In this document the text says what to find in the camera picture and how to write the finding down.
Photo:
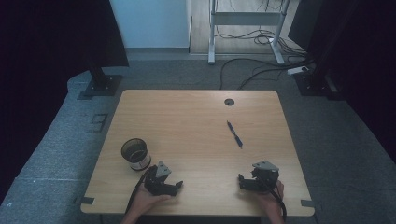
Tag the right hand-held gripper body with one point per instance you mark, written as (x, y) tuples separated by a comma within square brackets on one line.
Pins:
[(264, 176)]

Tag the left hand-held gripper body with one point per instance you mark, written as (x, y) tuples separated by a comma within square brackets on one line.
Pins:
[(154, 182)]

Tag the person's left hand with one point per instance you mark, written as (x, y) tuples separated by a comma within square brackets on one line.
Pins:
[(146, 200)]

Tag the person's right hand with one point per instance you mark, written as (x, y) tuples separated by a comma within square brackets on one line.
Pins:
[(270, 200)]

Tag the black mesh pen holder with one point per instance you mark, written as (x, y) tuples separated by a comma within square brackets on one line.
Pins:
[(136, 154)]

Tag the blue pen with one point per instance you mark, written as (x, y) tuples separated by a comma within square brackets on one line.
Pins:
[(234, 134)]

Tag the dark tape patch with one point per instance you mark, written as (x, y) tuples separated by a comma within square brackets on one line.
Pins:
[(307, 203), (87, 200)]

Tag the floor socket cover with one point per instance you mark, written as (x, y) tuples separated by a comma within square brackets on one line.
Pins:
[(99, 122)]

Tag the white power strip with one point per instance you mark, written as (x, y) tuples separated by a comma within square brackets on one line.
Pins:
[(298, 70)]

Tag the black curtain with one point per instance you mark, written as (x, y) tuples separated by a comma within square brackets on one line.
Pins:
[(46, 46), (358, 62)]

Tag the black stand with base plate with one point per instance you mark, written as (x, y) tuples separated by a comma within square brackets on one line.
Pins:
[(313, 83), (102, 84)]

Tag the white metal desk frame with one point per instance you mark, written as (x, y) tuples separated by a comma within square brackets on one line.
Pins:
[(246, 18)]

